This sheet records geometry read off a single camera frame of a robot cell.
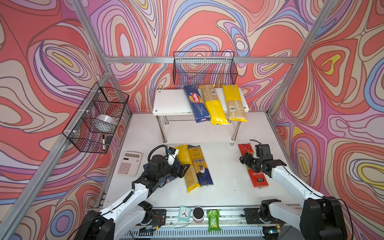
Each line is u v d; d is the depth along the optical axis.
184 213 0.73
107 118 0.74
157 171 0.64
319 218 0.41
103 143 0.72
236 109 0.71
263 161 0.66
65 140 0.60
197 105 0.71
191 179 0.82
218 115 0.68
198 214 0.71
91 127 0.73
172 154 0.69
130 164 0.90
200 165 0.89
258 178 0.83
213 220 0.72
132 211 0.58
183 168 0.72
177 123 1.05
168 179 0.80
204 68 0.96
